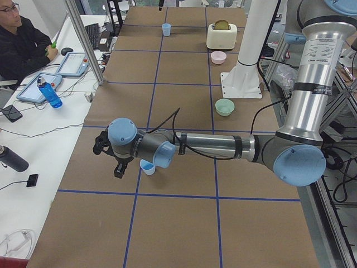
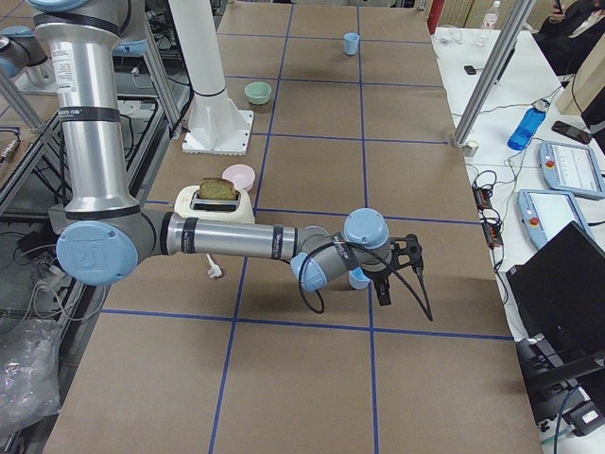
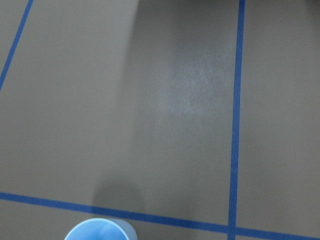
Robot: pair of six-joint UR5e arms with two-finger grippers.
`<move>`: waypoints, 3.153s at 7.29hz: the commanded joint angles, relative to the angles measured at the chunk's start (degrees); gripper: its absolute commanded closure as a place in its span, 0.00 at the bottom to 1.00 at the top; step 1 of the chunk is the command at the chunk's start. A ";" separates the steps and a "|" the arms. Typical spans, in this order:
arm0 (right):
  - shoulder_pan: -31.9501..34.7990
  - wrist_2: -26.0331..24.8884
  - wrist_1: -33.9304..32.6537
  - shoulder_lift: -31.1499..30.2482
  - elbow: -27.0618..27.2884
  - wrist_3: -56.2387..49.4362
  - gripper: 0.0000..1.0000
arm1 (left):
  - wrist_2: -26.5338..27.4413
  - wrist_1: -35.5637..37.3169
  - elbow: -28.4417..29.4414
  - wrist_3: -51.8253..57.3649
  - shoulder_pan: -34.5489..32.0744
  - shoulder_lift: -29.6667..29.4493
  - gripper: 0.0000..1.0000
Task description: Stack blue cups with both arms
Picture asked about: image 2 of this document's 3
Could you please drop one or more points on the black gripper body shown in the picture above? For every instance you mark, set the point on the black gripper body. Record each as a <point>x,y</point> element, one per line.
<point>378,275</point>

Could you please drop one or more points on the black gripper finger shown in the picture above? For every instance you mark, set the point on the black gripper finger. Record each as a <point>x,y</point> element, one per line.
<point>382,291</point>

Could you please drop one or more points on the light blue cup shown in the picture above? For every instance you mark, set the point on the light blue cup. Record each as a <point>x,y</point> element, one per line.
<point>358,280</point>
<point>351,42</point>

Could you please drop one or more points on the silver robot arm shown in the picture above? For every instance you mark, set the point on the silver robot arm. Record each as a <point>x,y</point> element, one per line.
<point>21,50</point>
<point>108,234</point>

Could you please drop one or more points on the teach pendant near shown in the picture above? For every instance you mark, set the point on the teach pendant near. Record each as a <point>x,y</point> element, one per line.
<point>545,213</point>

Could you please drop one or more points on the teach pendant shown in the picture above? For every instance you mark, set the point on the teach pendant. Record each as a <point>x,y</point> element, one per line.
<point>571,168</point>
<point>545,213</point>

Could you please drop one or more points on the black laptop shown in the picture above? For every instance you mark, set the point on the black laptop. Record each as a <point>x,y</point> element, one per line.
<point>559,291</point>

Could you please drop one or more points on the blue water bottle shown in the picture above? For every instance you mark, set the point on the blue water bottle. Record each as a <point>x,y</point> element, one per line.
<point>529,124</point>

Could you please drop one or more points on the white toaster plug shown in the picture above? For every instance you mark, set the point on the white toaster plug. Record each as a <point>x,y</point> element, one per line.
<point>214,271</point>

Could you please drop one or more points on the pink bowl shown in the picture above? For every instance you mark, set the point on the pink bowl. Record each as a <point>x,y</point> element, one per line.
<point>241,176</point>

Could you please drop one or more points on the teach pendant far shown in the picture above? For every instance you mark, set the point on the teach pendant far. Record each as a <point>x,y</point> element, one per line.
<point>571,168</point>

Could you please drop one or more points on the toast bread slice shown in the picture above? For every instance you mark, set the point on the toast bread slice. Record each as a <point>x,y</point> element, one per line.
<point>217,189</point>

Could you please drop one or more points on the black smartphone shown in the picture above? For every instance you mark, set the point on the black smartphone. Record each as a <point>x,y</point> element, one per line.
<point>571,132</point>

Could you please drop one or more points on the cream toaster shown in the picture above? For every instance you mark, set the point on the cream toaster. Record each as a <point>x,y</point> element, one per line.
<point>189,204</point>

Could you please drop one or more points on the green bowl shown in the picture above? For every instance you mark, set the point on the green bowl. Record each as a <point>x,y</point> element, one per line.
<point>258,92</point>

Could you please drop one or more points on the clear plastic bottle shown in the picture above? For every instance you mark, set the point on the clear plastic bottle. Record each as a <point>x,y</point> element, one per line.
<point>491,15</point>

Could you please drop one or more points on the seated person in black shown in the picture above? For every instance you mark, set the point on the seated person in black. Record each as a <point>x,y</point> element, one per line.
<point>569,34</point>

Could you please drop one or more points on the clear plastic bag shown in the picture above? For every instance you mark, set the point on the clear plastic bag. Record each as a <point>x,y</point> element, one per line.
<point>30,387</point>

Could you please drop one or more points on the aluminium frame post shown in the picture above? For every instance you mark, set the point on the aluminium frame post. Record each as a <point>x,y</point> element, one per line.
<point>504,43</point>

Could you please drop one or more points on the white camera pillar base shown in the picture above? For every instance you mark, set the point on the white camera pillar base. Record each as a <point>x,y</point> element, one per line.
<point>215,124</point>

